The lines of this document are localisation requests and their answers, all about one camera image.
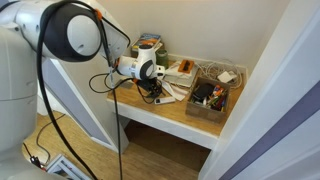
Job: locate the green glass jar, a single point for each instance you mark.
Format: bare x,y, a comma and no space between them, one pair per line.
162,58

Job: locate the white papers stack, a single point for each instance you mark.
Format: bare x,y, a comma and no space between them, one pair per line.
173,76

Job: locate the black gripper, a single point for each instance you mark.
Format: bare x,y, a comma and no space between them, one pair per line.
152,86

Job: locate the colourful pens in box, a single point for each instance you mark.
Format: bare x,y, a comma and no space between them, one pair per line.
215,101

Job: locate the white framed floor object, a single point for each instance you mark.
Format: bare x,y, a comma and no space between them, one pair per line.
60,165

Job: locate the brown cardboard box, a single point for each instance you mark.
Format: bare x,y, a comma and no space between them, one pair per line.
204,113

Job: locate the white power adapter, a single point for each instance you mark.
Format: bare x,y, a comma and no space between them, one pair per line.
225,77

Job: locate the stack of books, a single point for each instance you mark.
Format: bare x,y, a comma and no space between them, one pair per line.
146,39

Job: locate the white remote control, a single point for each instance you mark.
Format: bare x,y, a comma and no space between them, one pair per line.
164,100

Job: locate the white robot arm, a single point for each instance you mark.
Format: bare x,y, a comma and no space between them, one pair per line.
34,34

